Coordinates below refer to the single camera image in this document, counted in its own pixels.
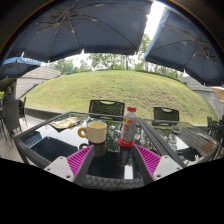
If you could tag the blue umbrella with white band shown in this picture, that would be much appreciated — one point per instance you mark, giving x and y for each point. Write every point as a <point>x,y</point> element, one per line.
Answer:
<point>16,66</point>

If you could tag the small round ashtray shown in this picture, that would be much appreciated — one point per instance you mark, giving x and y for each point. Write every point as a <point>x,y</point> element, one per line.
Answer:
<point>176,129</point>

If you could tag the dark wicker chair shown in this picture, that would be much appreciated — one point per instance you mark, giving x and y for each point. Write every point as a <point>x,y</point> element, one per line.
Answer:
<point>11,116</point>

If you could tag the grey stone building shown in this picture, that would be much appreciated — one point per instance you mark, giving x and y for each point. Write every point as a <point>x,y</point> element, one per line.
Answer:
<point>205,96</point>

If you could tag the large navy patio umbrella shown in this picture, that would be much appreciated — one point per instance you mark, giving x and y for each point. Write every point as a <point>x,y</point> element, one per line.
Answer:
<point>80,26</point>

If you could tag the wide black mesh chair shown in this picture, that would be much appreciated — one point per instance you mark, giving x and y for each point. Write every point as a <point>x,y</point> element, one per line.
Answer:
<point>106,108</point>

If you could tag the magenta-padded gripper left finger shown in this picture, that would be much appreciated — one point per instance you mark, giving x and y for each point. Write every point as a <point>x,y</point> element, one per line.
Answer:
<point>78,160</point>

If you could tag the narrow black mesh chair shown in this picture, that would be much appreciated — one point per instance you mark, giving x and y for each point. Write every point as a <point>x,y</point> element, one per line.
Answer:
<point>166,115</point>

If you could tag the yellow plastic bag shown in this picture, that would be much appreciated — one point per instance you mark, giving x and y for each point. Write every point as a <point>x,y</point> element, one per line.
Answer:
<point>65,123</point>

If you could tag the brown paper bag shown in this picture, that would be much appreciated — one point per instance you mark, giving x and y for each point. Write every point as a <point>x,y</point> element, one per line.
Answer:
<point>208,147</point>

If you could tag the grey shingled building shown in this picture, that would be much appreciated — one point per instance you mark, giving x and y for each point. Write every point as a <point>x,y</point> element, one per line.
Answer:
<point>38,80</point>

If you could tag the group of black chairs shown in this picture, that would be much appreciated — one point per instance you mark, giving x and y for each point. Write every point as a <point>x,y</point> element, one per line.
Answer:
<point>216,128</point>

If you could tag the red-capped drink bottle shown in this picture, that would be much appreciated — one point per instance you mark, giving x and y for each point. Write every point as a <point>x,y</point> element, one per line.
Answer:
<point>129,128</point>

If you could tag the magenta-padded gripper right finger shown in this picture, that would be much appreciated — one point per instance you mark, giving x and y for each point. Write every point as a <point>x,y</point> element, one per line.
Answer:
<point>149,160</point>

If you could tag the person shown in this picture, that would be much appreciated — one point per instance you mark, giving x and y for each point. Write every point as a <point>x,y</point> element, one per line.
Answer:
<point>7,97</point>

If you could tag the tan patio umbrella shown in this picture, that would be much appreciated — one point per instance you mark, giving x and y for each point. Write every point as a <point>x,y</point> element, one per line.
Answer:
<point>219,93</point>

